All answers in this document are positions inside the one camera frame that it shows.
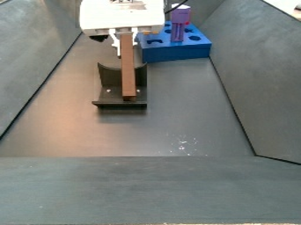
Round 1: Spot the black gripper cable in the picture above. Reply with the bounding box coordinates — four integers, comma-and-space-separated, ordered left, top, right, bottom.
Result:
163, 0, 189, 15

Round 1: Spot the dark grey curved fixture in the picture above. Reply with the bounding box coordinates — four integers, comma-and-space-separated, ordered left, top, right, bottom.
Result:
92, 63, 147, 108

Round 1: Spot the blue shape sorter base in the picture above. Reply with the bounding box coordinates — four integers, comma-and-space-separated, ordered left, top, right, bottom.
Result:
136, 21, 211, 62

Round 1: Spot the brown arch block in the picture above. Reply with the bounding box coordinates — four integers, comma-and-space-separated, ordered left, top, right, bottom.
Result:
120, 33, 136, 101

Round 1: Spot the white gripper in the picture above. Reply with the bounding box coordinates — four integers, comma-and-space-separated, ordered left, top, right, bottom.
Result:
78, 0, 164, 57

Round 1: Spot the yellow slotted block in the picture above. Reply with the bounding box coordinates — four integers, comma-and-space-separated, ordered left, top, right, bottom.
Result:
141, 31, 159, 35

